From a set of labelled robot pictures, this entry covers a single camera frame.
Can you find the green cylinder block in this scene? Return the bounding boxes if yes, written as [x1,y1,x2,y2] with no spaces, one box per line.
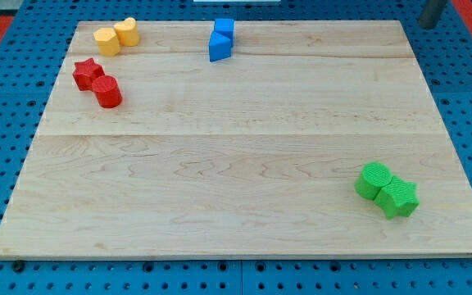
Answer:
[354,161,393,200]

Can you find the green star block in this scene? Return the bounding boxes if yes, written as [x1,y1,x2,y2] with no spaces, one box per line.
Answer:
[374,175,420,220]

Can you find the red star block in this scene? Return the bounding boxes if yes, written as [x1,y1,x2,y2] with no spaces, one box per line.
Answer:
[72,57,105,91]

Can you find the wooden board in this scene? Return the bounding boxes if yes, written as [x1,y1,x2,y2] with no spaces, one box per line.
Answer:
[0,20,472,261]

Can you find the blue triangle block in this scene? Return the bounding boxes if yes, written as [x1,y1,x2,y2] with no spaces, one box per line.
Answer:
[208,31,232,62]

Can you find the blue cube block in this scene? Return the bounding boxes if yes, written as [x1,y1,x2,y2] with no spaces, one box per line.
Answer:
[214,18,235,46]

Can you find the red cylinder block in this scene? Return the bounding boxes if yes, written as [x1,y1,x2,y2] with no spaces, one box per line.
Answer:
[92,75,123,108]

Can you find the yellow heart block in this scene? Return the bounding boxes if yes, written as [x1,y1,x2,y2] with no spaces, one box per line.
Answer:
[113,17,140,47]

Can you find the yellow hexagon block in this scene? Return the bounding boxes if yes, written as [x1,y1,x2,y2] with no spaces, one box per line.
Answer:
[93,27,121,57]

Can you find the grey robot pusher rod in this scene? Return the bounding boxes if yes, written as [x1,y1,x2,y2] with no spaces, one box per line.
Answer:
[418,0,447,30]

